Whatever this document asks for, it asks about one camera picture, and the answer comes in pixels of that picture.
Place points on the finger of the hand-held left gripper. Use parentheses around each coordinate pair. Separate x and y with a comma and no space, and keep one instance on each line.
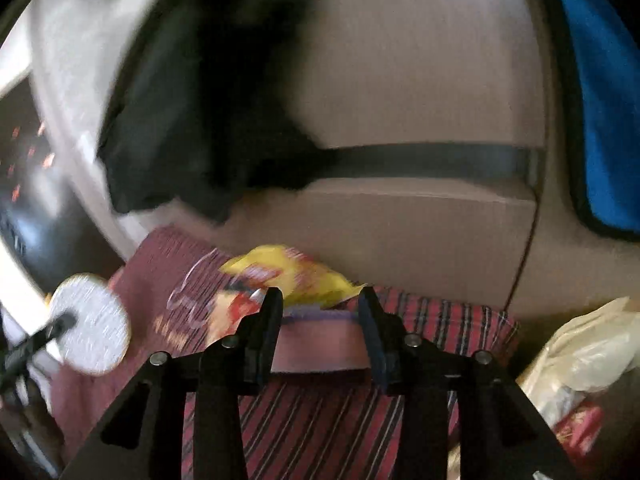
(42,337)

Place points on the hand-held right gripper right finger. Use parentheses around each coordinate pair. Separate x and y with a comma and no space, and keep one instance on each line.
(375,345)

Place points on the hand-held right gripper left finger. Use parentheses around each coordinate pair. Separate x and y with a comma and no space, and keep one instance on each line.
(267,340)

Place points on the round silver glitter lid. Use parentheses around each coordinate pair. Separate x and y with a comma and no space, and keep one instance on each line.
(95,330)

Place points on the pale yellow plastic bag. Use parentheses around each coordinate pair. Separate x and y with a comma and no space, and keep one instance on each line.
(585,355)

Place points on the red snack packet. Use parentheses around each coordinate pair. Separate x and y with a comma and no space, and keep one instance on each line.
(232,312)

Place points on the yellow snack packet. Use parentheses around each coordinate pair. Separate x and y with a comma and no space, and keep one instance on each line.
(295,272)

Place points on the red plaid blanket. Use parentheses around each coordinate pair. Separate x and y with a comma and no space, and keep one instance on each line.
(320,420)

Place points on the dark door with red stickers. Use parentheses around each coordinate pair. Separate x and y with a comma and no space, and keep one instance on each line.
(40,185)

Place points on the black cloth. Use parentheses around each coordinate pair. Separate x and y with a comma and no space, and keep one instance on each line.
(200,110)

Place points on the blue towel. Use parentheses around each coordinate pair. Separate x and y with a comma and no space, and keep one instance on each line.
(600,110)

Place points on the white bed rail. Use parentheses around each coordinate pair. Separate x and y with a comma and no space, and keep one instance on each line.
(75,85)

